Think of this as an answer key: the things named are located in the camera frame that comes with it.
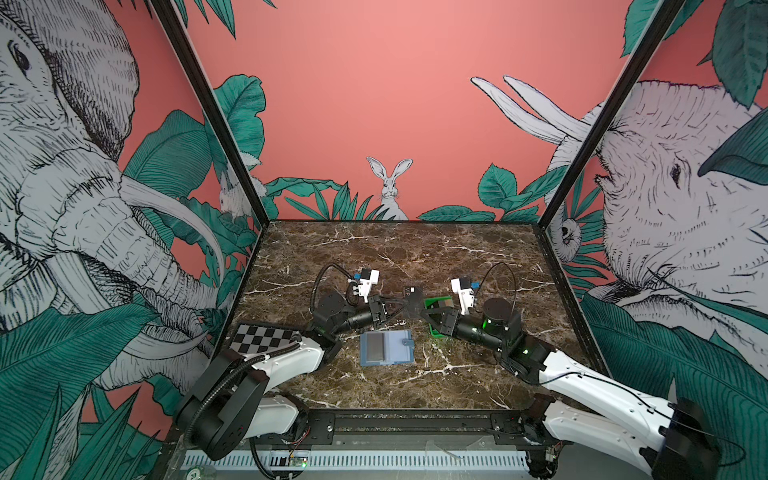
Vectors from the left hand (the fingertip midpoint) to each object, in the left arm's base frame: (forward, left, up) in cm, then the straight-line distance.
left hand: (409, 303), depth 70 cm
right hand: (-3, -3, 0) cm, 4 cm away
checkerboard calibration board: (+1, +44, -21) cm, 49 cm away
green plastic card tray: (+10, -11, -20) cm, 25 cm away
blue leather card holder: (-1, +3, -24) cm, 25 cm away
